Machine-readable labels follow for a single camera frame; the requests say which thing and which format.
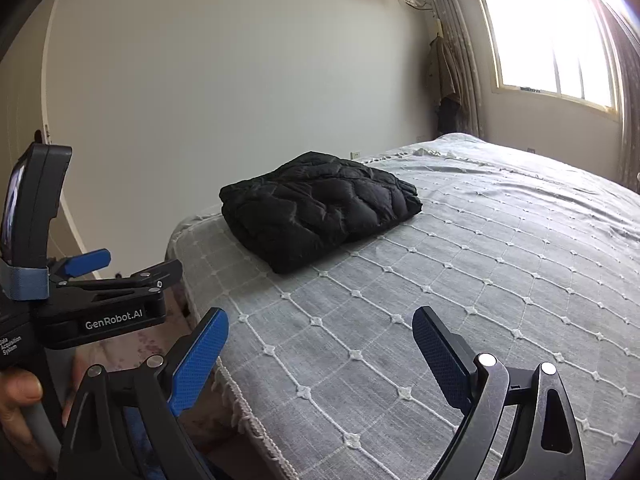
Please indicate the person's left hand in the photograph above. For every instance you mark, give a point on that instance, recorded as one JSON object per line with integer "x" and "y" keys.
{"x": 20, "y": 400}

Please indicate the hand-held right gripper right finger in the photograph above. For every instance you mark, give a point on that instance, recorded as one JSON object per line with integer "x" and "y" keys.
{"x": 442, "y": 355}

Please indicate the bed with white coverlet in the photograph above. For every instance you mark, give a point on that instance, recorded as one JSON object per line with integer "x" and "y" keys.
{"x": 450, "y": 285}

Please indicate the hanging beige coat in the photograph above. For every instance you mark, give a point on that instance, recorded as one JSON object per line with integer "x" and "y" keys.
{"x": 444, "y": 75}

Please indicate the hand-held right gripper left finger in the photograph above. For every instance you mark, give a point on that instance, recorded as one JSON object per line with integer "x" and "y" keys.
{"x": 197, "y": 360}

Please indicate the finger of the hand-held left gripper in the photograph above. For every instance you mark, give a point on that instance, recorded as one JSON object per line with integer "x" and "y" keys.
{"x": 150, "y": 275}
{"x": 87, "y": 261}

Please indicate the black quilted jacket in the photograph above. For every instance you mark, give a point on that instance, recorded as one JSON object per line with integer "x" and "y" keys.
{"x": 320, "y": 210}

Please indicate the window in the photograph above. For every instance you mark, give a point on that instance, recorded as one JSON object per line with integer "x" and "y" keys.
{"x": 550, "y": 35}

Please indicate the grey patterned curtain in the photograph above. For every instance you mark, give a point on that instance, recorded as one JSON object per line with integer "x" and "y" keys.
{"x": 457, "y": 35}
{"x": 627, "y": 85}

